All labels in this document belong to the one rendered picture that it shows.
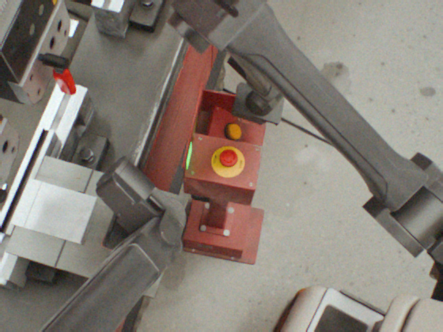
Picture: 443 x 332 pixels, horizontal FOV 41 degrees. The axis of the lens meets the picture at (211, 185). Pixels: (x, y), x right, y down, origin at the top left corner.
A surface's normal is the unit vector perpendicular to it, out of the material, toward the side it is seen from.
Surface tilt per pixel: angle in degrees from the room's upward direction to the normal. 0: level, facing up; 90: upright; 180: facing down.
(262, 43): 41
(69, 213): 0
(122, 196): 46
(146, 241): 53
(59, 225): 0
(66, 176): 0
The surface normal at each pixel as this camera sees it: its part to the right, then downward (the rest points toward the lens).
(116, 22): -0.29, 0.90
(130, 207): -0.18, 0.43
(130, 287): 0.76, -0.50
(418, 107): 0.03, -0.32
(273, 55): 0.18, 0.36
